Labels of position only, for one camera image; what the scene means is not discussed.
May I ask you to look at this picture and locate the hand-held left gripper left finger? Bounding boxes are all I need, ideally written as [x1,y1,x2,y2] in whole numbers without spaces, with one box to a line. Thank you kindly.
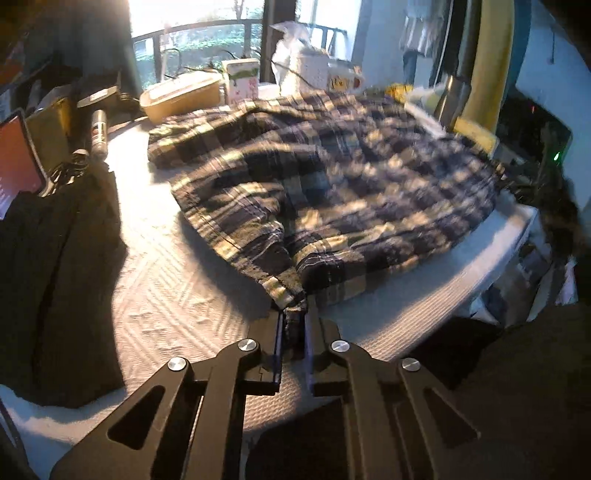
[50,311,284,480]

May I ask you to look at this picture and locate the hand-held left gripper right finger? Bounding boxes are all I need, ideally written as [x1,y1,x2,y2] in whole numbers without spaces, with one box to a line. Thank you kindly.
[302,295,543,480]

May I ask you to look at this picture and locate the plaid flannel shirt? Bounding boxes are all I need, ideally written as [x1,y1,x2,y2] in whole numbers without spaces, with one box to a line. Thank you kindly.
[147,90,506,324]

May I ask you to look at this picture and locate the white textured table cover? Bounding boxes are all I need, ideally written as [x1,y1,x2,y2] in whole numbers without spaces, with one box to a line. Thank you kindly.
[0,117,541,462]

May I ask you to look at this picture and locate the black cloth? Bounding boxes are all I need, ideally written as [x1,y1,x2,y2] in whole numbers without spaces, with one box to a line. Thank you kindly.
[0,166,130,409]

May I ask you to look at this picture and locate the tan food container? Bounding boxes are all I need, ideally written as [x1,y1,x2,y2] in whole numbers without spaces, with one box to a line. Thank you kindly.
[139,71,223,125]

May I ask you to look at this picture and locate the white and green milk carton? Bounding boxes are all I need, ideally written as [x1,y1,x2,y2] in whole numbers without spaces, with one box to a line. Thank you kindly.
[221,58,262,105]

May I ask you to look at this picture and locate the white cup yellow cartoon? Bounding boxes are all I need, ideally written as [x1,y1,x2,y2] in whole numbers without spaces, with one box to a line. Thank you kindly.
[327,62,368,94]

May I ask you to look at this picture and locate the black spray can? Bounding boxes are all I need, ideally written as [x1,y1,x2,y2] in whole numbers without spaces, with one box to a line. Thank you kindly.
[90,110,110,160]

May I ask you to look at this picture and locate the white perforated basket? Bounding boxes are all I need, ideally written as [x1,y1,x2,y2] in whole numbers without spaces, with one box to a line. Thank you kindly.
[277,39,331,93]

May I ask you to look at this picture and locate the silver metal tube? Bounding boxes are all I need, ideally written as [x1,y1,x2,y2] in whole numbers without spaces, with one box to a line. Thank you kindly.
[434,74,470,133]

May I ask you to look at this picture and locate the black device white label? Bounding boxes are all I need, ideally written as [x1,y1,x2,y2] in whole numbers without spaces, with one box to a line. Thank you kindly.
[76,73,123,110]

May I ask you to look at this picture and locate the white plastic bag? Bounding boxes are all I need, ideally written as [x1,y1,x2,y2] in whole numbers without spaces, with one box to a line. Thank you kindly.
[270,21,324,52]

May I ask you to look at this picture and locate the black device green light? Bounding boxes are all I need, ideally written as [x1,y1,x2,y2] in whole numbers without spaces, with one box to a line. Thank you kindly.
[498,90,574,164]

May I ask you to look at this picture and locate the black balcony railing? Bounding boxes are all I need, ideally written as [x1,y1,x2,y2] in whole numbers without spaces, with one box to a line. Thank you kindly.
[131,18,348,89]

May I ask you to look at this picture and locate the yellow curved panel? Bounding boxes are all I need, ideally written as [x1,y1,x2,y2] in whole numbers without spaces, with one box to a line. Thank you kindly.
[455,0,516,155]

